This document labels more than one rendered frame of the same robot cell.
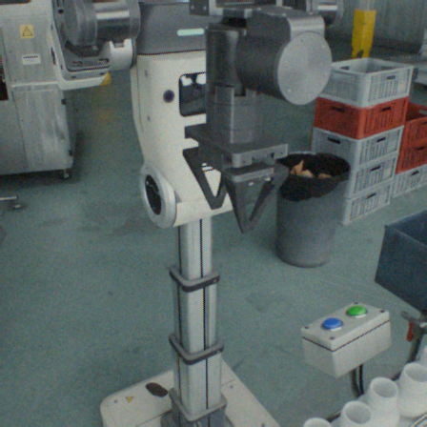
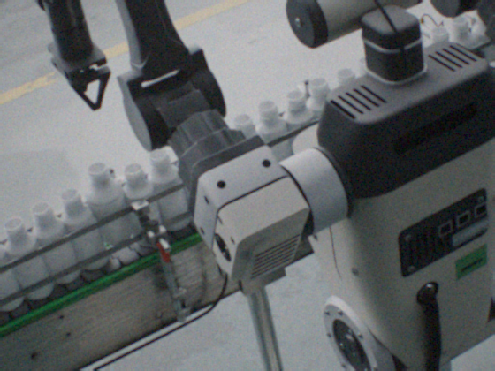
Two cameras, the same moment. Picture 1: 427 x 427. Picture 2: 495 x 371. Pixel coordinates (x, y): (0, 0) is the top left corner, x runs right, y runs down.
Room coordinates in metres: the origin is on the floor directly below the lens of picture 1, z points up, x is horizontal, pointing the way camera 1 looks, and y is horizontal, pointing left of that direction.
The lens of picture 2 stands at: (2.05, 0.04, 2.23)
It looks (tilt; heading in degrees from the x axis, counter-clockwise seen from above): 36 degrees down; 189
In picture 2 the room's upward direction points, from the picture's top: 12 degrees counter-clockwise
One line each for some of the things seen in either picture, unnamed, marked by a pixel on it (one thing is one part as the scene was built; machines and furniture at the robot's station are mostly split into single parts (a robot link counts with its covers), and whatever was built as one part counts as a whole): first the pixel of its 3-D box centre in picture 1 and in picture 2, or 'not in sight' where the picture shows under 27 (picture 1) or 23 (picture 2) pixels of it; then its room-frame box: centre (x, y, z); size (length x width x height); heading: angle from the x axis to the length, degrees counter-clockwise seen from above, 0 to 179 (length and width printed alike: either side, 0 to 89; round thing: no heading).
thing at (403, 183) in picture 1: (395, 172); not in sight; (3.65, -1.62, 0.11); 0.61 x 0.41 x 0.22; 124
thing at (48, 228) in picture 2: not in sight; (53, 242); (0.60, -0.58, 1.08); 0.06 x 0.06 x 0.17
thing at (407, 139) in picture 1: (404, 123); not in sight; (3.65, -1.63, 0.55); 0.61 x 0.41 x 0.22; 124
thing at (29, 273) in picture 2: not in sight; (26, 258); (0.64, -0.62, 1.08); 0.06 x 0.06 x 0.17
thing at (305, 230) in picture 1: (308, 211); not in sight; (2.50, -0.59, 0.32); 0.45 x 0.45 x 0.64
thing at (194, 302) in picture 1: (195, 327); not in sight; (0.98, 0.05, 0.74); 0.11 x 0.11 x 0.40; 32
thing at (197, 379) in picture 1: (197, 385); not in sight; (0.98, 0.05, 0.49); 0.13 x 0.13 x 0.40; 32
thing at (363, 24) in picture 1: (362, 35); not in sight; (10.51, -3.34, 0.55); 0.40 x 0.40 x 1.10; 32
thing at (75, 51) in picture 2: not in sight; (72, 40); (0.64, -0.42, 1.50); 0.10 x 0.07 x 0.07; 31
